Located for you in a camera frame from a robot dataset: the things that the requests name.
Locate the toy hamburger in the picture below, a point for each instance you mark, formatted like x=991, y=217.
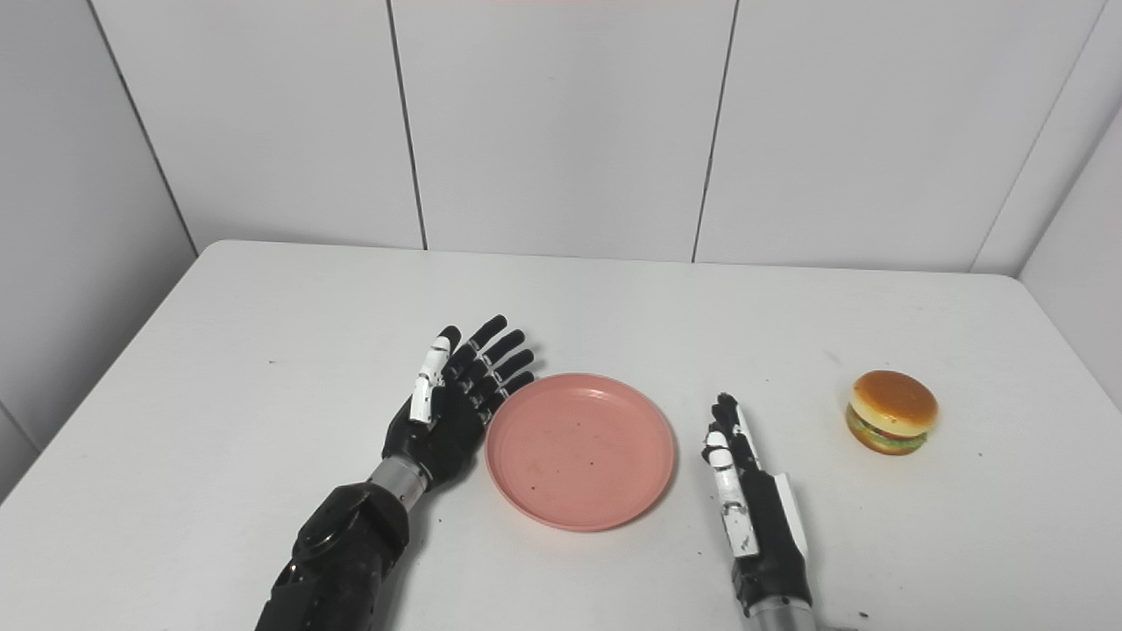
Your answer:
x=894, y=403

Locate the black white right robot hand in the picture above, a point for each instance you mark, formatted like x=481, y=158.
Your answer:
x=771, y=543

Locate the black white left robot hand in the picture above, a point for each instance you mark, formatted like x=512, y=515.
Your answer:
x=447, y=429

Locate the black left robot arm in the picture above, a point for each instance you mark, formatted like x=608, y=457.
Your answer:
x=342, y=561

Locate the pink round plate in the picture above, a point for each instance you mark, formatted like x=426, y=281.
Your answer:
x=580, y=451

